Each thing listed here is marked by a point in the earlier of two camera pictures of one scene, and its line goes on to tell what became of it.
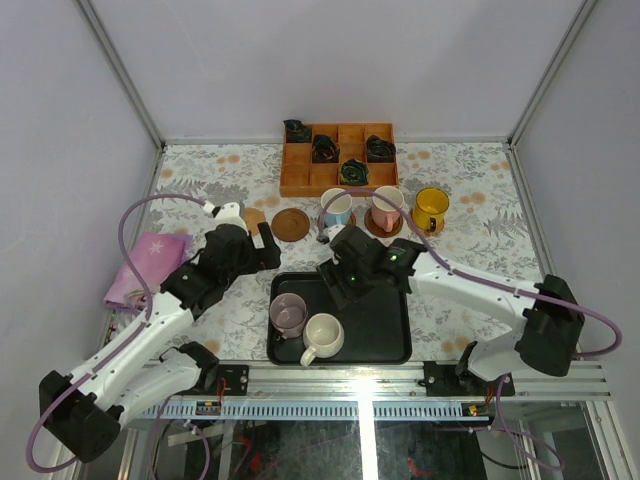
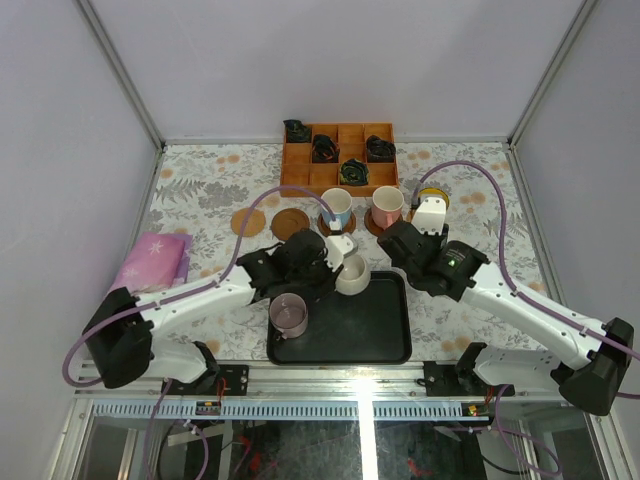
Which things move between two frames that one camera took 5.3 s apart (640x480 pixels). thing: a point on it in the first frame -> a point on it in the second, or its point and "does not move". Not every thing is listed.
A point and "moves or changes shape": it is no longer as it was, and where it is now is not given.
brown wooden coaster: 352,220 does not move
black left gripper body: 254,251 -> 325,273
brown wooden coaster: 372,226 does not move
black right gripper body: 353,281 -> 439,240
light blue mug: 338,211 does not move
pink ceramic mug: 384,213 does not move
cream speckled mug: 323,334 moves or changes shape
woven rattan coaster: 252,217 does not move
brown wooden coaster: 290,224 does not move
